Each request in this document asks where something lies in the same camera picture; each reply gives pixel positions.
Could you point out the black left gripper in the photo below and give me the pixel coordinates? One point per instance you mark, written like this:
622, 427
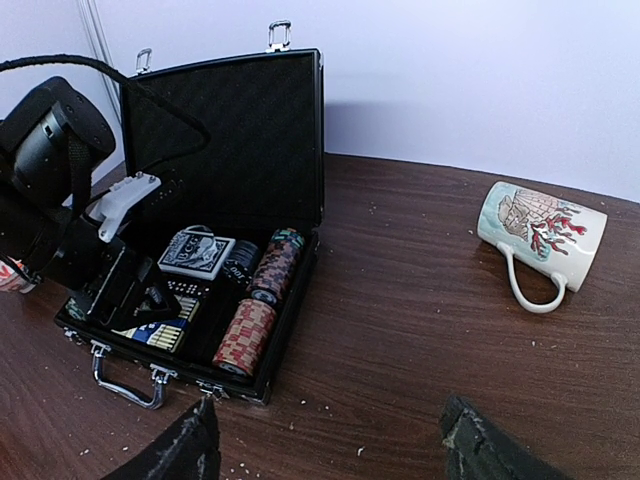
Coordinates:
128, 291

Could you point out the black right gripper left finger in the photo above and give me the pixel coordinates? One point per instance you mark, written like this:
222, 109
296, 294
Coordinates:
188, 449

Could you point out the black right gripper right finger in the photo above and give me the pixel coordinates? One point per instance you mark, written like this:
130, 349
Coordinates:
477, 449

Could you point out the blue yellow texas holdem box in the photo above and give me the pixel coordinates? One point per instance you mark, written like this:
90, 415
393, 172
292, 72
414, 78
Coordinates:
167, 335

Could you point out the blue white playing card box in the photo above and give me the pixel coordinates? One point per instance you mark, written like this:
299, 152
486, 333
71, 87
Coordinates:
196, 252

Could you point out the dark poker chip stack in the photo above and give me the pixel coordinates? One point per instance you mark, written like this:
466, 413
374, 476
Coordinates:
242, 262

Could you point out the red black poker chip stack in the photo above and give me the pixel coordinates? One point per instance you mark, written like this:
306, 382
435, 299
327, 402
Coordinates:
249, 330

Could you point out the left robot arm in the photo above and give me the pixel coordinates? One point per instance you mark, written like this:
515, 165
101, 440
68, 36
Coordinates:
52, 227

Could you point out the black poker set case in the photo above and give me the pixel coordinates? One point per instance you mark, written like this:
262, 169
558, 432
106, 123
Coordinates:
262, 170

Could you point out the red dice row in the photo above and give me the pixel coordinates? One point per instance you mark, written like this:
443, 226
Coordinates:
188, 288

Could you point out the multicolour poker chip row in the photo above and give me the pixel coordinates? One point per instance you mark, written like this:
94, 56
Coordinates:
74, 310

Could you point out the red white patterned bowl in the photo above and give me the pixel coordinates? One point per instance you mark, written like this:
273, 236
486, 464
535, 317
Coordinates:
12, 281

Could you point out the small poker chip stack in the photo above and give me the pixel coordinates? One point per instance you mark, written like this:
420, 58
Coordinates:
288, 236

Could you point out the white mug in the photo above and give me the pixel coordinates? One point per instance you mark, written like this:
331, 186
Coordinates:
554, 236

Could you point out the aluminium frame post left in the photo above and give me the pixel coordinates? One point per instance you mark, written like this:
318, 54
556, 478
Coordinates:
96, 38

